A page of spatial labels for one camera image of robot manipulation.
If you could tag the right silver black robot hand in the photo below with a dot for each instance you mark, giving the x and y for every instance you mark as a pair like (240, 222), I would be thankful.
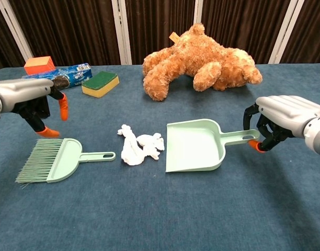
(285, 109)

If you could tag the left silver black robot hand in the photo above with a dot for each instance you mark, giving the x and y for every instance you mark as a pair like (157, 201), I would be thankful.
(21, 91)

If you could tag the mint green hand brush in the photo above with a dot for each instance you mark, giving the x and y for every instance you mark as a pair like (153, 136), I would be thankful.
(63, 162)

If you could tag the mint green dustpan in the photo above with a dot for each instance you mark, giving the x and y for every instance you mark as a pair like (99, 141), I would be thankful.
(194, 146)

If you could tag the white paper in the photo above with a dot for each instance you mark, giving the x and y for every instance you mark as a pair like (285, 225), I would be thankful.
(135, 151)

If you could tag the green yellow sponge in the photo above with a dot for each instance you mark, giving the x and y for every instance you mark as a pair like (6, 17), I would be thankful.
(100, 83)

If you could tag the orange cube block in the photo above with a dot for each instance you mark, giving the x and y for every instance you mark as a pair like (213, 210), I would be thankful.
(38, 65)

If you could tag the blue cookie box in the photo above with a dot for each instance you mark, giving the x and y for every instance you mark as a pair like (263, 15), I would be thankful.
(76, 74)

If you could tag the brown plush teddy bear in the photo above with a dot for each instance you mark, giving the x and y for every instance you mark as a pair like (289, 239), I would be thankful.
(191, 60)

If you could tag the dark folding partition screen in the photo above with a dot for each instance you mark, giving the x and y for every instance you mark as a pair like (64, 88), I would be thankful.
(160, 28)

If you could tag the blue felt table mat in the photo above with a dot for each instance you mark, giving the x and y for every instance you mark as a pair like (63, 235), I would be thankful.
(160, 209)

